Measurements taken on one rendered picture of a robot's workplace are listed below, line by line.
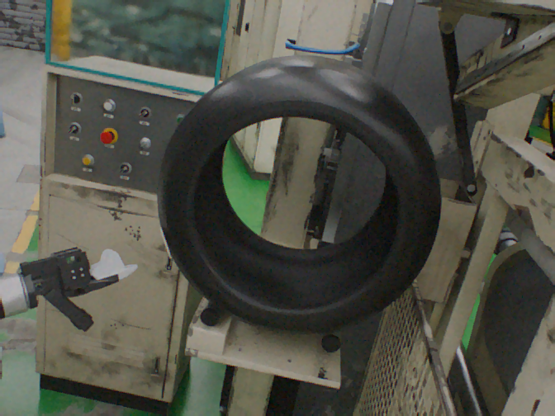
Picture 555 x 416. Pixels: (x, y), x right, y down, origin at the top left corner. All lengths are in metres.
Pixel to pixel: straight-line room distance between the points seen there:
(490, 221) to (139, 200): 1.09
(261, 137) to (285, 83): 3.88
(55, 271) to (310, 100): 0.57
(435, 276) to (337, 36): 0.68
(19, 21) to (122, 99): 8.79
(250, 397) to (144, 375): 0.51
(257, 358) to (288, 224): 0.40
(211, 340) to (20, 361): 1.42
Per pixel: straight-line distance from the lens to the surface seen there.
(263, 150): 4.93
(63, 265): 1.08
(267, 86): 1.02
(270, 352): 1.34
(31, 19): 10.57
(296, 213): 1.50
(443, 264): 1.50
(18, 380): 2.48
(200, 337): 1.28
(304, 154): 1.45
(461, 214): 1.46
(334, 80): 1.03
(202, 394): 2.41
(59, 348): 2.25
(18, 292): 1.07
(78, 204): 1.93
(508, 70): 1.05
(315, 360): 1.35
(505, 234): 2.16
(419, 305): 1.30
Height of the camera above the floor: 1.59
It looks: 21 degrees down
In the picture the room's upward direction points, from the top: 11 degrees clockwise
